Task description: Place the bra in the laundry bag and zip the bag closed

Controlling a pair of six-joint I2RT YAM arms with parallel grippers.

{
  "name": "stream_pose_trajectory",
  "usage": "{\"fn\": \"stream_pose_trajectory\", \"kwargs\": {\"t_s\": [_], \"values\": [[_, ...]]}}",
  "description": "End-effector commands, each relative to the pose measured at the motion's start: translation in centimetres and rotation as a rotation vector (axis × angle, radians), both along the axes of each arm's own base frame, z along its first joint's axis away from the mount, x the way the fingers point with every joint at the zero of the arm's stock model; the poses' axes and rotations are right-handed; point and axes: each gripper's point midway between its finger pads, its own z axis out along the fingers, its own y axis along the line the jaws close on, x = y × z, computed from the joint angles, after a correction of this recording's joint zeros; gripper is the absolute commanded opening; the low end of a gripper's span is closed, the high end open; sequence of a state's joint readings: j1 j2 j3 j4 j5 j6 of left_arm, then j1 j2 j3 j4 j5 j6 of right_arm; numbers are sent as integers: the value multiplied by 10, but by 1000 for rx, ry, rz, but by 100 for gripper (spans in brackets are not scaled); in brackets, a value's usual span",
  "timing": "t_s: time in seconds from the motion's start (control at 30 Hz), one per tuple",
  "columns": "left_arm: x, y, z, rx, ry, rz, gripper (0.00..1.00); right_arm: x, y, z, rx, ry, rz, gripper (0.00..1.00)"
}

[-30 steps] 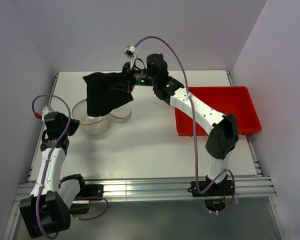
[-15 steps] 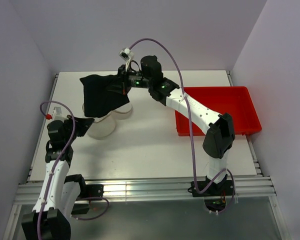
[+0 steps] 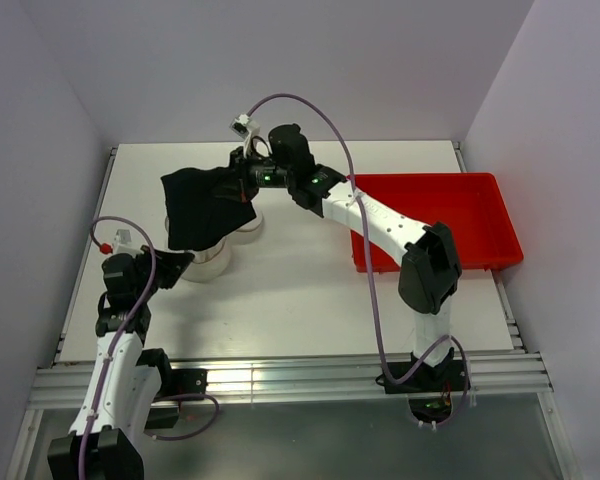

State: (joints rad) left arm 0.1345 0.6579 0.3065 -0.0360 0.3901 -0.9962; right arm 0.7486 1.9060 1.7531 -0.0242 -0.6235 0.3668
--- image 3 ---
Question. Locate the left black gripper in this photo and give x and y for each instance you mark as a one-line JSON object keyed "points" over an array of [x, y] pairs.
{"points": [[172, 265]]}

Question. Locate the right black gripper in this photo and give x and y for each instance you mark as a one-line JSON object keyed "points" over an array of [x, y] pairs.
{"points": [[236, 186]]}

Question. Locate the black garment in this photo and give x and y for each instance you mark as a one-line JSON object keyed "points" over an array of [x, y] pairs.
{"points": [[195, 221]]}

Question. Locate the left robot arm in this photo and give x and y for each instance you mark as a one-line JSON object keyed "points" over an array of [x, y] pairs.
{"points": [[102, 440]]}

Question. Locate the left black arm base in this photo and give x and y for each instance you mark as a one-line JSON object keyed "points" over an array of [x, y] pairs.
{"points": [[179, 382]]}

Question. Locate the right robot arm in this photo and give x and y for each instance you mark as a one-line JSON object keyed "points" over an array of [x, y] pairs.
{"points": [[427, 255]]}

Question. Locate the red plastic bin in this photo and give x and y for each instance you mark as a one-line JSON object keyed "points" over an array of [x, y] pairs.
{"points": [[470, 204]]}

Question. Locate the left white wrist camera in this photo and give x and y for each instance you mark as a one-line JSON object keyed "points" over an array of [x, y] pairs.
{"points": [[121, 244]]}

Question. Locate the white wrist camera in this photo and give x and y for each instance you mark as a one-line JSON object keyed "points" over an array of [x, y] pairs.
{"points": [[247, 129], [121, 244]]}

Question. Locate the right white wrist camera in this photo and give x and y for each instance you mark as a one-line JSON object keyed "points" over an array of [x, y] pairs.
{"points": [[247, 129]]}

